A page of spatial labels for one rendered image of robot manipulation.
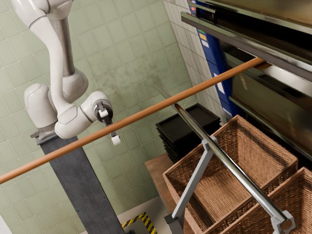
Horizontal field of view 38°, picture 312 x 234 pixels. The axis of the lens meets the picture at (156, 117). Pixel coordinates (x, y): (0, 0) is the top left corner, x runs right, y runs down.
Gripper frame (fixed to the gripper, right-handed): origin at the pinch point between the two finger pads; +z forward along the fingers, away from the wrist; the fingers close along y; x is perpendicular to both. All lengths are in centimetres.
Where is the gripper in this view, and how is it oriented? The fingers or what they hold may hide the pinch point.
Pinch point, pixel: (110, 128)
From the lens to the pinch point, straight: 181.9
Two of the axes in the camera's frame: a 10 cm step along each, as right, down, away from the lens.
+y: 3.4, 8.5, 4.1
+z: 2.5, 3.4, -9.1
